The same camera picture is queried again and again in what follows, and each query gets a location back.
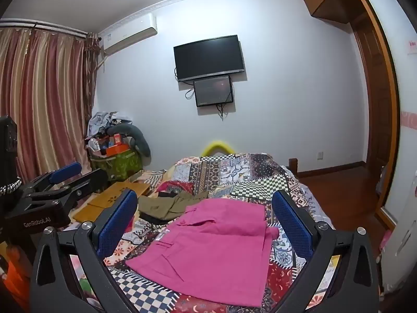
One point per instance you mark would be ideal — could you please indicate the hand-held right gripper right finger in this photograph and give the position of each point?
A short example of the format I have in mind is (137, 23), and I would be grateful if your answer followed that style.
(293, 225)

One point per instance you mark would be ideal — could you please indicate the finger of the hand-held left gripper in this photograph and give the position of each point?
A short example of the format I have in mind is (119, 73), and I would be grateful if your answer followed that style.
(91, 181)
(66, 171)

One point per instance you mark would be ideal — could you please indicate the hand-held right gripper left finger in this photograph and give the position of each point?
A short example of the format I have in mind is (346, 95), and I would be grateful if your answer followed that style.
(119, 221)

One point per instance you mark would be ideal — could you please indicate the pink pants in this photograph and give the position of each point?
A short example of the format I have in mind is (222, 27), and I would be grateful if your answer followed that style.
(211, 234)

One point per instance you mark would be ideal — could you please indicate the olive green pants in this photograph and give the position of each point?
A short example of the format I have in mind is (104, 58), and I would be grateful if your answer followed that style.
(176, 203)

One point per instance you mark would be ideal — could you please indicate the yellow wooden boards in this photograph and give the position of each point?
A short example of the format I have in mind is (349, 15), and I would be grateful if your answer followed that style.
(110, 199)

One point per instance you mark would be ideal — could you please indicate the green patterned bag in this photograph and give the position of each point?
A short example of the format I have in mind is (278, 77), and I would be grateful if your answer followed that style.
(120, 166)

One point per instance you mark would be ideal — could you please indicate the orange box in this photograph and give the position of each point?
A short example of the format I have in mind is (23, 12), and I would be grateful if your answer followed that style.
(115, 149)

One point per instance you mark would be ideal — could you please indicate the pile of pale clothes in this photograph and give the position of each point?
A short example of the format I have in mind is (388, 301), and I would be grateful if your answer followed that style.
(104, 120)

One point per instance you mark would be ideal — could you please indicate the grey tube pillow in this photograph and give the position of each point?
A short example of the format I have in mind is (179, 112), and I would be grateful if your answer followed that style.
(140, 140)

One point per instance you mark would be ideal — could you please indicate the red patterned cloth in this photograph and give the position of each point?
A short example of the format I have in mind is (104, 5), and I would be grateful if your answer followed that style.
(177, 187)

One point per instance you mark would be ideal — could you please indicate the striped pink curtain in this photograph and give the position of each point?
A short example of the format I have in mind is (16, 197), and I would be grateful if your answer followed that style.
(42, 104)

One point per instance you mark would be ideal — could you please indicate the patchwork blanket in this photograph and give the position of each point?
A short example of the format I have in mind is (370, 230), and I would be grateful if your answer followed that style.
(234, 176)

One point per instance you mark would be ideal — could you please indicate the small pink object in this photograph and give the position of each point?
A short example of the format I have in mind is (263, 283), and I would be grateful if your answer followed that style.
(387, 239)

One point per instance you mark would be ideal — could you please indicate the grey bag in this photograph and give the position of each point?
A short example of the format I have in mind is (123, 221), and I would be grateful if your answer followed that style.
(380, 178)

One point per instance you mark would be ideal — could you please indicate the white appliance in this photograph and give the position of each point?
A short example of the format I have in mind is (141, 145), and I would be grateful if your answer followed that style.
(400, 234)

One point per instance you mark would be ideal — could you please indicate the white air conditioner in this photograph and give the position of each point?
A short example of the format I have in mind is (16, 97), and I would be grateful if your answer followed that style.
(127, 36)

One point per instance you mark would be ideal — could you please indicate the row of pink heart stickers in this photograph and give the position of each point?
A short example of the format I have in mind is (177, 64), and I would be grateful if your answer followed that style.
(409, 118)

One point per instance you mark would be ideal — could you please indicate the frosted sliding door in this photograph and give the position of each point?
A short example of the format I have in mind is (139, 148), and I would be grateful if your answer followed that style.
(404, 88)

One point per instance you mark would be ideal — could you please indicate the red and white label sticker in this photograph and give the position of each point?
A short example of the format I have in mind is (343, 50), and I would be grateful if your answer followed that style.
(412, 47)

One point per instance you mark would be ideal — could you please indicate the wooden bed post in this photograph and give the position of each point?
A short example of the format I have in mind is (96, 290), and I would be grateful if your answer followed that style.
(293, 164)

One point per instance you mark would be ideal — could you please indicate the white wall socket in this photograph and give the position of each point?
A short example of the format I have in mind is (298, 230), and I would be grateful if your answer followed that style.
(320, 155)

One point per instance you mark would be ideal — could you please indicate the curtain rail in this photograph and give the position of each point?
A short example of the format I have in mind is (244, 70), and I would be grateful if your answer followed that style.
(42, 26)

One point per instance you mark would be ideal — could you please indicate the small black wall monitor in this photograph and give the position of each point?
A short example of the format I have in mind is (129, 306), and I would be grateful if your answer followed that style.
(213, 91)

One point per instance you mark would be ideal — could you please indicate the large black wall television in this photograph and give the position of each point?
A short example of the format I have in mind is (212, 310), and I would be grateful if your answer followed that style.
(208, 57)

